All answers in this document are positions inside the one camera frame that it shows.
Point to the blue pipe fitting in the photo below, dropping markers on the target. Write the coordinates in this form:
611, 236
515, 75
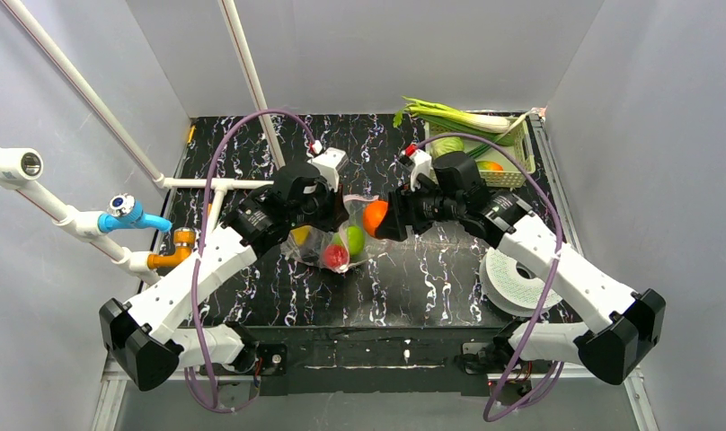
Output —
125, 212

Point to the green cabbage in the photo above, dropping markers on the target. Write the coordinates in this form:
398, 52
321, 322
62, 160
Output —
446, 145

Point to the white pvc pipe frame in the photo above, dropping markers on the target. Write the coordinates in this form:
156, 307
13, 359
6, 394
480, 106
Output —
64, 151

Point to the orange green mango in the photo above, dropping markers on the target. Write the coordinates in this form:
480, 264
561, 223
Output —
489, 166

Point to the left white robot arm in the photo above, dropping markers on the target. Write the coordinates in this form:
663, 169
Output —
144, 334

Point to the yellow bell pepper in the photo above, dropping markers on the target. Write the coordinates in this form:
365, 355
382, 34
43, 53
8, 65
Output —
301, 234

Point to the orange fruit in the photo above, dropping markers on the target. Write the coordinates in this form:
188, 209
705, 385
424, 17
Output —
373, 216

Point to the red tomato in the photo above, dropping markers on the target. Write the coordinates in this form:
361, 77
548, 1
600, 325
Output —
335, 257

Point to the white tape roll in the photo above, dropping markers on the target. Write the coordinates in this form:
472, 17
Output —
509, 285

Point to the cream plastic basket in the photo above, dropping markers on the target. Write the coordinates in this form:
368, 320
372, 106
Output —
518, 144

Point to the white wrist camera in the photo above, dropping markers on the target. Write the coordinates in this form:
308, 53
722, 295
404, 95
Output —
329, 164
417, 162

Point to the clear zip top bag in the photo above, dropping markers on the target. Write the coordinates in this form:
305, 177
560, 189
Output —
310, 253

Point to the green apple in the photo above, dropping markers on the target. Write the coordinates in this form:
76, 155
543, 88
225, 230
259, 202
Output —
356, 240

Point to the green white leek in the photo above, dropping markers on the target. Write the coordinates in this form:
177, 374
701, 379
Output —
455, 118

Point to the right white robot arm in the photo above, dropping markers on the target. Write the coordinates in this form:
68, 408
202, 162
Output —
619, 326

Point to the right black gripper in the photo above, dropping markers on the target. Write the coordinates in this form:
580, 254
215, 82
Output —
400, 211

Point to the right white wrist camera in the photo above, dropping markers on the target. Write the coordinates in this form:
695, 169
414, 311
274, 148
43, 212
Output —
417, 162

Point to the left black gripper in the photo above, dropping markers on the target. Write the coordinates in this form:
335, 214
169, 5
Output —
332, 210

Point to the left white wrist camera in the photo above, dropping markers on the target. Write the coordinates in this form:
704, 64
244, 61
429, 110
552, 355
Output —
329, 164

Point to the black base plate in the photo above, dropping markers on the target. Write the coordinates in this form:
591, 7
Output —
305, 360

